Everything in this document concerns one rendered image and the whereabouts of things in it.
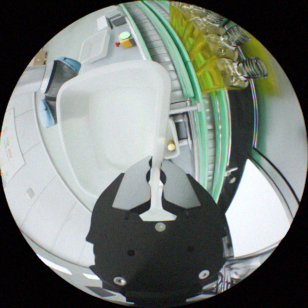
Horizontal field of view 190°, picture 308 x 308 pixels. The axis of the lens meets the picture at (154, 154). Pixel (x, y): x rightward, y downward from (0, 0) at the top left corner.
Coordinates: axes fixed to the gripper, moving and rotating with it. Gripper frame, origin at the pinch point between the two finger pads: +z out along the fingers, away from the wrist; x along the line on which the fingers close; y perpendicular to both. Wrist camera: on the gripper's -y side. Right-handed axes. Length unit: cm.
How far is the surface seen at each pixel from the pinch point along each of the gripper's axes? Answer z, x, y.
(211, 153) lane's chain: 19.6, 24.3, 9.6
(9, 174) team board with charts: -22, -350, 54
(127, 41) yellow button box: 31, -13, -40
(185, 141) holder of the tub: 32.9, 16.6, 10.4
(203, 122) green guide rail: 12.6, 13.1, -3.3
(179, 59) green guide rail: 13.5, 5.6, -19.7
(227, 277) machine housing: -47, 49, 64
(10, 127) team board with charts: 39, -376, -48
